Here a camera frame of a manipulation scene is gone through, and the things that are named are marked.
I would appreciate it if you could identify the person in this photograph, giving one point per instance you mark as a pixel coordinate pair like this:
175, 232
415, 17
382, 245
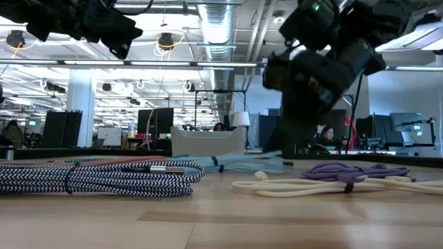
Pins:
218, 127
327, 133
12, 133

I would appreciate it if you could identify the white board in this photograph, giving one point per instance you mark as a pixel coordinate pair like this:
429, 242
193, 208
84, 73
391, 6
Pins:
109, 136

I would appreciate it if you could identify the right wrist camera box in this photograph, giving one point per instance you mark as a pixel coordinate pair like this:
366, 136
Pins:
277, 71

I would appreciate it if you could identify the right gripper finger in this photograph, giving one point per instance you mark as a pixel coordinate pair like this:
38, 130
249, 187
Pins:
315, 121
294, 128

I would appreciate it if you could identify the small metal cylinder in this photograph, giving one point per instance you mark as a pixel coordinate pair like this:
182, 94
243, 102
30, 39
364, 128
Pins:
9, 155

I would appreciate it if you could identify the black desk monitors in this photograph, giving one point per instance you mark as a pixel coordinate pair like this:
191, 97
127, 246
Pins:
155, 121

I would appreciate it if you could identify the black ceiling spot lamp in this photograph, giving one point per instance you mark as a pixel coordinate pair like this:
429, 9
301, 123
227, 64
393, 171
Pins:
15, 38
166, 41

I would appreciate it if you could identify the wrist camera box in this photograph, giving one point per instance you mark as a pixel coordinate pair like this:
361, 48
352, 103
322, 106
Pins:
121, 36
277, 71

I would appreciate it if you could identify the white lampshade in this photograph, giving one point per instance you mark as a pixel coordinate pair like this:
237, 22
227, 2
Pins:
241, 119

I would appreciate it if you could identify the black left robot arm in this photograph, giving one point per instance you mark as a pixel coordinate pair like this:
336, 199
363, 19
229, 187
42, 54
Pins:
52, 14

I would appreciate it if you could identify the ceiling light panel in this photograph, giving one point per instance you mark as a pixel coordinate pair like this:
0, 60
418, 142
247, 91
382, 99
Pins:
415, 38

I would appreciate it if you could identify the monitor on arm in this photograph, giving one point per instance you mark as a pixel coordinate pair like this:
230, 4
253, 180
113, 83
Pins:
406, 121

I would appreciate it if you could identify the bottle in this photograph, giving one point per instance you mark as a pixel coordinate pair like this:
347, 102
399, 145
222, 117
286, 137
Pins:
131, 130

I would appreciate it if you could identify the white building column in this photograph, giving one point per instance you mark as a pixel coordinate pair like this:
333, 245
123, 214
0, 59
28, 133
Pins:
81, 103

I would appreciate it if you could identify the grey plastic bin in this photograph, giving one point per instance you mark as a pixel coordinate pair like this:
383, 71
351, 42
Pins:
207, 143

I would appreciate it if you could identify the black partition panels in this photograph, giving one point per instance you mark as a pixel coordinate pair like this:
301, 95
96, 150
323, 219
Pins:
62, 129

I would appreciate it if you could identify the black articulated stand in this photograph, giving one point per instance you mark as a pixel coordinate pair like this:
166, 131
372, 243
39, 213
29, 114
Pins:
431, 121

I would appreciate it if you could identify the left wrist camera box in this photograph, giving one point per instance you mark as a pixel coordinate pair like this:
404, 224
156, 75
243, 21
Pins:
121, 36

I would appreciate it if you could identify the red object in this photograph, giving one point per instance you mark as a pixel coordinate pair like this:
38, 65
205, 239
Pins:
347, 121

